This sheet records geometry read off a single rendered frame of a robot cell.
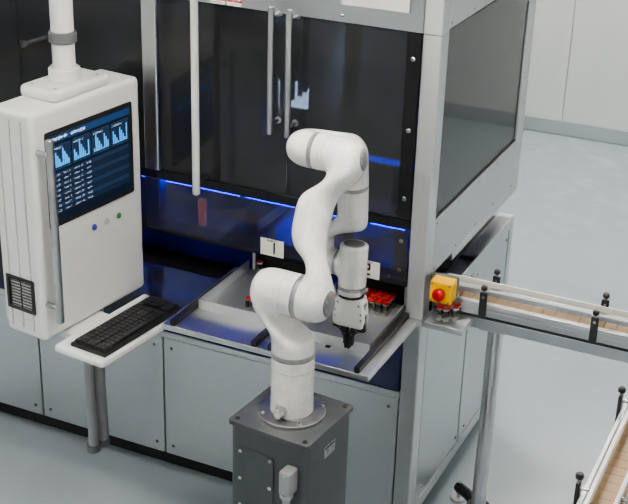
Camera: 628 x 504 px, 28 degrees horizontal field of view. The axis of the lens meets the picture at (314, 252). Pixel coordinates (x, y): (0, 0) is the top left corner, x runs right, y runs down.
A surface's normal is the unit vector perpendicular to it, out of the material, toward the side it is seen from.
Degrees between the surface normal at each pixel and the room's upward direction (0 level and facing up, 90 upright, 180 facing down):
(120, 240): 90
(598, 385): 0
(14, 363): 90
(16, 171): 90
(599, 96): 90
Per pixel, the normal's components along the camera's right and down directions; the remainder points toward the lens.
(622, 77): -0.43, 0.36
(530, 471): 0.03, -0.91
